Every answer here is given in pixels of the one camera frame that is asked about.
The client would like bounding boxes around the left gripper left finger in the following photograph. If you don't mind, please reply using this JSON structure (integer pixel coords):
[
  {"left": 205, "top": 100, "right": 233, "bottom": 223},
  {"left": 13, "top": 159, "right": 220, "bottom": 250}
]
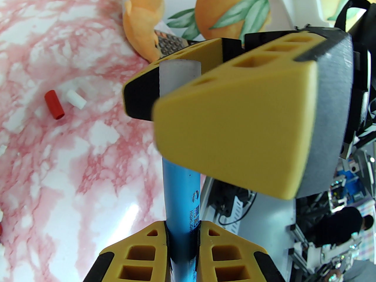
[{"left": 84, "top": 221, "right": 170, "bottom": 282}]

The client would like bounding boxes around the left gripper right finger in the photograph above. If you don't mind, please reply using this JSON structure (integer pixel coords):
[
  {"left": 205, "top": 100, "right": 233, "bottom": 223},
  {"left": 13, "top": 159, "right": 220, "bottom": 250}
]
[{"left": 199, "top": 221, "right": 284, "bottom": 282}]

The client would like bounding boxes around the blue highlighter pen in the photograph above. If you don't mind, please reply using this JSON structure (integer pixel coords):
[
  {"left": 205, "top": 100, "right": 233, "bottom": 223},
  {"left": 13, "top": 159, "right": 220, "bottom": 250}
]
[{"left": 162, "top": 156, "right": 202, "bottom": 282}]

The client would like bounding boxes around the white pen cap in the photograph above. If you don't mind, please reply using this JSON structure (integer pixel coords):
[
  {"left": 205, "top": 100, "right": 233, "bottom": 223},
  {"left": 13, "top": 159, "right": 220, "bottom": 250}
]
[{"left": 65, "top": 90, "right": 87, "bottom": 109}]

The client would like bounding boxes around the red pen cap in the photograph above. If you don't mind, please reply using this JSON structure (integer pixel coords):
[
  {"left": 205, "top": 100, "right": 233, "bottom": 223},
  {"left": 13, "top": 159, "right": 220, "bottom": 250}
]
[{"left": 44, "top": 90, "right": 65, "bottom": 120}]

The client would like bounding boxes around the black calculator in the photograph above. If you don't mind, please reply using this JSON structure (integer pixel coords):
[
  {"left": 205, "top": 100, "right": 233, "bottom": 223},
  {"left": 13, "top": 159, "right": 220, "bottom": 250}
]
[{"left": 154, "top": 30, "right": 203, "bottom": 61}]

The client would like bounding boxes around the grey metal panel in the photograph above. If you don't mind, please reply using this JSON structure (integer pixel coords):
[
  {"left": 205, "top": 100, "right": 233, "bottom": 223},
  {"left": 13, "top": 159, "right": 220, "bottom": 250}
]
[{"left": 250, "top": 193, "right": 297, "bottom": 282}]

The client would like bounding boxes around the person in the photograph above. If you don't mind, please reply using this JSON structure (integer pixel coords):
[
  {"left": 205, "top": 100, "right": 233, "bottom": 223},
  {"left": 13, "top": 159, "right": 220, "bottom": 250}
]
[{"left": 308, "top": 206, "right": 375, "bottom": 247}]

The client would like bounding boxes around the slotted grey cable duct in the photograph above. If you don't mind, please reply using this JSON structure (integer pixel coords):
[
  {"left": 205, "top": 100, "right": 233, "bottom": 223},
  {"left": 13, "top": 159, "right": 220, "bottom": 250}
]
[{"left": 229, "top": 191, "right": 253, "bottom": 225}]

